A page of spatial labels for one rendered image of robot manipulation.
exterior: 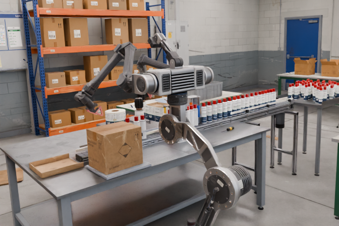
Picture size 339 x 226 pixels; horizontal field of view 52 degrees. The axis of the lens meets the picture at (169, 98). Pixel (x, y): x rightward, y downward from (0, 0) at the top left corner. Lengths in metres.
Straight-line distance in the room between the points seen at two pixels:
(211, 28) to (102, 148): 7.82
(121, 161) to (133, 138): 0.18
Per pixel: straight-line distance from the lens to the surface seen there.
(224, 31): 10.23
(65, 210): 2.29
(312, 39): 10.54
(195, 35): 9.40
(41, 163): 2.75
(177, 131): 2.20
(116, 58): 2.54
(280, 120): 4.59
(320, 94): 4.43
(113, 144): 2.33
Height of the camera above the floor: 1.73
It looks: 10 degrees down
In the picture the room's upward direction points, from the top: 2 degrees counter-clockwise
